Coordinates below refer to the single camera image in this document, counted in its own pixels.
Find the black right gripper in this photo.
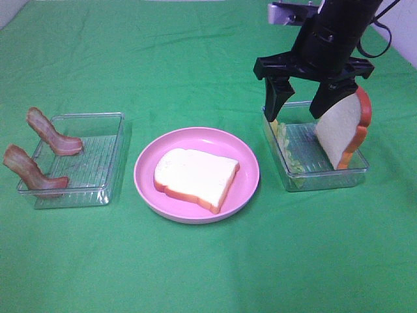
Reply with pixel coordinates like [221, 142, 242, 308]
[253, 16, 374, 122]

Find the yellow cheese slice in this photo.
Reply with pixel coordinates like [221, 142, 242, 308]
[269, 119, 279, 137]

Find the green lettuce leaf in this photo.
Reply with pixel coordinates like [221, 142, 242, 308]
[276, 122, 306, 190]

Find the bread slice from tray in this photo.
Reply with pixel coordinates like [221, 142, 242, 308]
[153, 148, 240, 214]

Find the bacon strip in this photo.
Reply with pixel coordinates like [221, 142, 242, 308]
[26, 107, 83, 156]
[3, 144, 70, 190]

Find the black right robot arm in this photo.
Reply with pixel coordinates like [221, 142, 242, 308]
[253, 1, 380, 122]

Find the bread slice in right tray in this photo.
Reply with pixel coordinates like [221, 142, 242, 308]
[315, 87, 372, 170]

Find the right clear plastic tray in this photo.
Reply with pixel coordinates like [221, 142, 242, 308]
[261, 101, 369, 192]

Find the clear plastic tray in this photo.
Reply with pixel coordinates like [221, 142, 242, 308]
[261, 101, 369, 192]
[17, 112, 127, 209]

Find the pink round plate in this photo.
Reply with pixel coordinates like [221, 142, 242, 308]
[134, 127, 260, 224]

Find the left clear plastic tray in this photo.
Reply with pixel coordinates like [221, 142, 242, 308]
[17, 112, 127, 209]

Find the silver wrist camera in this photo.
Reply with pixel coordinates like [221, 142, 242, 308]
[267, 1, 322, 26]

